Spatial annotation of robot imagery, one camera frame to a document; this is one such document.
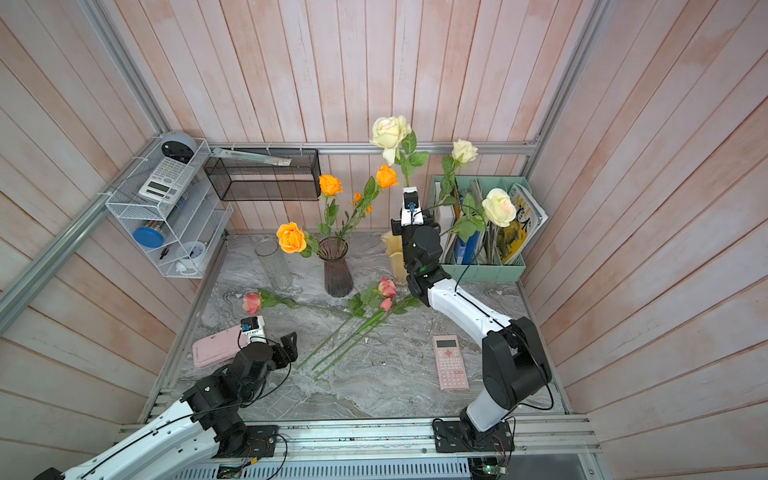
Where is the pink rose bud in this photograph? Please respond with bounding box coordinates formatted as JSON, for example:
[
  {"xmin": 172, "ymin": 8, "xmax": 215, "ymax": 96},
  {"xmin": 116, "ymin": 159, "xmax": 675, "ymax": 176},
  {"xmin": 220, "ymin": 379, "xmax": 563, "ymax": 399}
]
[{"xmin": 313, "ymin": 297, "xmax": 394, "ymax": 380}]

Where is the orange carnation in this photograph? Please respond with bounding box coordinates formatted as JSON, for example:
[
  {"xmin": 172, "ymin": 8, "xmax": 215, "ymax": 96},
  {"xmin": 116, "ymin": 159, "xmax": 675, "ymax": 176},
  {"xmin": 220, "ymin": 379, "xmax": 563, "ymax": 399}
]
[{"xmin": 339, "ymin": 193, "xmax": 376, "ymax": 241}]

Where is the cream rose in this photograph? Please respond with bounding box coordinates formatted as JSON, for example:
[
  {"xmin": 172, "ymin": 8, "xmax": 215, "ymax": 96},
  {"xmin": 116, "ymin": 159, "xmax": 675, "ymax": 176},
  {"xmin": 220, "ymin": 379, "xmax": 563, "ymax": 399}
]
[
  {"xmin": 436, "ymin": 139, "xmax": 478, "ymax": 206},
  {"xmin": 370, "ymin": 115, "xmax": 429, "ymax": 187},
  {"xmin": 449, "ymin": 188, "xmax": 517, "ymax": 242}
]

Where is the orange rose large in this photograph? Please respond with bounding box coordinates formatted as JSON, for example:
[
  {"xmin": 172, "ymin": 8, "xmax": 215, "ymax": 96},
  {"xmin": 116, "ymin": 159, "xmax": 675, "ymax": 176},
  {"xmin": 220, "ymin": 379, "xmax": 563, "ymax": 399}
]
[{"xmin": 276, "ymin": 222, "xmax": 319, "ymax": 258}]

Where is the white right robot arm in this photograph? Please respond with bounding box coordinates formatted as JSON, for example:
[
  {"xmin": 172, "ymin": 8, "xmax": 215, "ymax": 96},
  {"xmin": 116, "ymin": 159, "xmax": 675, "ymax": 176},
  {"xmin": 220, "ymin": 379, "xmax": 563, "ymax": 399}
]
[{"xmin": 392, "ymin": 187, "xmax": 552, "ymax": 443}]

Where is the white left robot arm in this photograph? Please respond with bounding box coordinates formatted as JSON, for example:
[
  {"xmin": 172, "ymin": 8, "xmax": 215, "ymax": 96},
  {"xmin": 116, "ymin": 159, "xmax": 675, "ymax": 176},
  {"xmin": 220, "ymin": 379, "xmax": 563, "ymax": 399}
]
[{"xmin": 37, "ymin": 329, "xmax": 298, "ymax": 479}]

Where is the yellow ruffled vase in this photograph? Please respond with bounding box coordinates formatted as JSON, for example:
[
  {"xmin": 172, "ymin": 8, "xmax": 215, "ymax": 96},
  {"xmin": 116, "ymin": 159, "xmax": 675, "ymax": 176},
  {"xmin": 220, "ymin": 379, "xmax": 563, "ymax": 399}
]
[{"xmin": 381, "ymin": 232, "xmax": 407, "ymax": 284}]

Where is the pink heart-shaped box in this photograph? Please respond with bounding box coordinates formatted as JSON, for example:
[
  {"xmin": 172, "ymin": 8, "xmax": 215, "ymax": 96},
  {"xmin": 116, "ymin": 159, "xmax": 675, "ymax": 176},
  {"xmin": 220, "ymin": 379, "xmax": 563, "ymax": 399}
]
[{"xmin": 192, "ymin": 326, "xmax": 242, "ymax": 369}]

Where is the blue folder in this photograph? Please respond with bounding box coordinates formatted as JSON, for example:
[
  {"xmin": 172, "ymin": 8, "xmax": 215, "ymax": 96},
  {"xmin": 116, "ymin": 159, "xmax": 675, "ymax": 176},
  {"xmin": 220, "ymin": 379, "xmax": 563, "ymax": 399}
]
[{"xmin": 454, "ymin": 232, "xmax": 480, "ymax": 265}]

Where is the mint green file organizer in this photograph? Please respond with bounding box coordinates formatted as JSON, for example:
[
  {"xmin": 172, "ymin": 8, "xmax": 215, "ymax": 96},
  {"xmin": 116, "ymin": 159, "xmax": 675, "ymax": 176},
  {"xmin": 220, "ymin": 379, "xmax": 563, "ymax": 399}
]
[{"xmin": 440, "ymin": 176, "xmax": 531, "ymax": 284}]

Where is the dark purple glass vase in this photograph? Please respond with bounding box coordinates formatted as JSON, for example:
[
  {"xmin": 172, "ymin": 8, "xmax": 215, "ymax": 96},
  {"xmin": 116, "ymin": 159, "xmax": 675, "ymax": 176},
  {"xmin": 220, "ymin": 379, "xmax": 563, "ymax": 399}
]
[{"xmin": 318, "ymin": 237, "xmax": 354, "ymax": 298}]

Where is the clear glass vase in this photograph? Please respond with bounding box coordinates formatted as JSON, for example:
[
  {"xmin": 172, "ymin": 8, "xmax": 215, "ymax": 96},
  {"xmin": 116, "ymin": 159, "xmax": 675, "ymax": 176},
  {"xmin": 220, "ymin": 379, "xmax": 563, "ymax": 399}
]
[{"xmin": 255, "ymin": 238, "xmax": 293, "ymax": 290}]

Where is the yellow cover magazine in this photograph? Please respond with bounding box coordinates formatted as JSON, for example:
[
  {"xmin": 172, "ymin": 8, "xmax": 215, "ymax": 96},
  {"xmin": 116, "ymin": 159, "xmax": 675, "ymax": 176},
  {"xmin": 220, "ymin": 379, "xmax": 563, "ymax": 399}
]
[{"xmin": 496, "ymin": 184, "xmax": 548, "ymax": 265}]

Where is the pink calculator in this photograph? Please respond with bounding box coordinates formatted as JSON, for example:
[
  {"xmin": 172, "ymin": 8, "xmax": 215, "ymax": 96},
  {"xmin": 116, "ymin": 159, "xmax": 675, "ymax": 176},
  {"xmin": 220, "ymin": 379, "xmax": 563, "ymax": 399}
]
[{"xmin": 433, "ymin": 335, "xmax": 469, "ymax": 391}]

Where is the white mug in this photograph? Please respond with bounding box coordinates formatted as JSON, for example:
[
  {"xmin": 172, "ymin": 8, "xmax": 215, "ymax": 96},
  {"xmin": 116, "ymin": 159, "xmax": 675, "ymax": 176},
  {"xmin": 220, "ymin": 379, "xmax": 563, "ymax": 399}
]
[{"xmin": 175, "ymin": 241, "xmax": 206, "ymax": 275}]

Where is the blue lidded jar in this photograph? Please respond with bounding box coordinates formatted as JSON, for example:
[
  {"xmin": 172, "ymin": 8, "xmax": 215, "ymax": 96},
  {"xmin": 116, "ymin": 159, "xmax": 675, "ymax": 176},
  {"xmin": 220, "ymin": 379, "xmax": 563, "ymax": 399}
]
[{"xmin": 132, "ymin": 220, "xmax": 166, "ymax": 249}]

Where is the white desk calculator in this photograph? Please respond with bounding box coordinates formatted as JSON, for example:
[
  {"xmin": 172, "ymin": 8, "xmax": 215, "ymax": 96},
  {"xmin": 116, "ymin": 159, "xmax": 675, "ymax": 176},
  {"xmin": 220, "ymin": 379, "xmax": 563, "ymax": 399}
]
[{"xmin": 138, "ymin": 157, "xmax": 195, "ymax": 204}]

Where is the round grey speaker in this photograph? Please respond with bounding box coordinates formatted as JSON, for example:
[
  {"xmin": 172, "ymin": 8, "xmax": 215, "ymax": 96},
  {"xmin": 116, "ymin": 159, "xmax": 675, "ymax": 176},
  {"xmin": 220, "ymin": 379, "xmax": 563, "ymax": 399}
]
[{"xmin": 161, "ymin": 132, "xmax": 198, "ymax": 164}]

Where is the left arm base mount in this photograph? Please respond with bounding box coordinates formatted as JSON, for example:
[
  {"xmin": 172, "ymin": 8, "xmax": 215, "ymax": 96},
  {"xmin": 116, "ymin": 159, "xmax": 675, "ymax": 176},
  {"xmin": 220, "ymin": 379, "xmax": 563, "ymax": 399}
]
[{"xmin": 215, "ymin": 424, "xmax": 279, "ymax": 459}]

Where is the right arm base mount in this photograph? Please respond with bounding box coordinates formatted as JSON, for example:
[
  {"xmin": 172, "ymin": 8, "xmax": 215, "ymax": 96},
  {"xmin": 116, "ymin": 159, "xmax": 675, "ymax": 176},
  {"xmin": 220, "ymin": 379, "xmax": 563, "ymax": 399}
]
[{"xmin": 431, "ymin": 417, "xmax": 515, "ymax": 454}]

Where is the white wire wall shelf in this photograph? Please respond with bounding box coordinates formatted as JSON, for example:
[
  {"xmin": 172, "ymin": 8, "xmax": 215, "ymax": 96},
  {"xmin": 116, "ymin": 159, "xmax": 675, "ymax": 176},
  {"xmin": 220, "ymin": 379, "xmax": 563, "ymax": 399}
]
[{"xmin": 106, "ymin": 135, "xmax": 232, "ymax": 280}]

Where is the black mesh wall basket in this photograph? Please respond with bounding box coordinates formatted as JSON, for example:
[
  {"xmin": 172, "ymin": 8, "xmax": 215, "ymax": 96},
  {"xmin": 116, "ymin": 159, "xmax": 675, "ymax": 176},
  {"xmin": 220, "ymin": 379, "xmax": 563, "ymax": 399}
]
[{"xmin": 204, "ymin": 147, "xmax": 321, "ymax": 202}]

